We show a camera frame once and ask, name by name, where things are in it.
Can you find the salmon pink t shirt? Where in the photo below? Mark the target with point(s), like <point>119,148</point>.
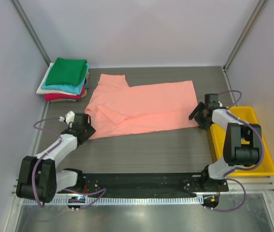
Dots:
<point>117,109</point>

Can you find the grey folded t shirt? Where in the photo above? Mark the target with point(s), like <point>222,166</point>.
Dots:
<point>76,89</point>

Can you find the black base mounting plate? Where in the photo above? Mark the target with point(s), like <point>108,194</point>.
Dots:
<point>151,185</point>

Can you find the aluminium frame post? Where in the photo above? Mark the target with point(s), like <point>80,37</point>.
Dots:
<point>27,24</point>
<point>245,32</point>

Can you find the beige folded t shirt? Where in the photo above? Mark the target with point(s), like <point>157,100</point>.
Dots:
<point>84,88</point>

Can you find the green folded t shirt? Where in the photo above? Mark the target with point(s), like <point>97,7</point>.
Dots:
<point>67,72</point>

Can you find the cyan folded t shirt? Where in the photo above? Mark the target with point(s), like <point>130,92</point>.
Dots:
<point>73,85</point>

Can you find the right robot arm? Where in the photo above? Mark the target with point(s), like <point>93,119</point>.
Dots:
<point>243,147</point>

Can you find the red folded t shirt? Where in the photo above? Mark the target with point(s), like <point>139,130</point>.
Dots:
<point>54,97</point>

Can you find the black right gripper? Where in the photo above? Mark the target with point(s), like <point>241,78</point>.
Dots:
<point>201,108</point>

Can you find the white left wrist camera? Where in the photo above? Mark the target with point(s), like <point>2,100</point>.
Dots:
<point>68,118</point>

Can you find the slotted cable duct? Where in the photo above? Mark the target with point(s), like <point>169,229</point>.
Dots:
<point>78,200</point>

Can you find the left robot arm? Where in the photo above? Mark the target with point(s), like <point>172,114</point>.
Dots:
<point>38,179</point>

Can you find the right aluminium frame post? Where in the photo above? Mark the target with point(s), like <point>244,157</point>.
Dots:
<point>245,32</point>

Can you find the left aluminium frame post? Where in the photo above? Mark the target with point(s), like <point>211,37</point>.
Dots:
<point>27,24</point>

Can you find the white folded t shirt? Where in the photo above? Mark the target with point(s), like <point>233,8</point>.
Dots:
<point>43,89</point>

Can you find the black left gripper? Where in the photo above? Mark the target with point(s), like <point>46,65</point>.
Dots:
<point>90,131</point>

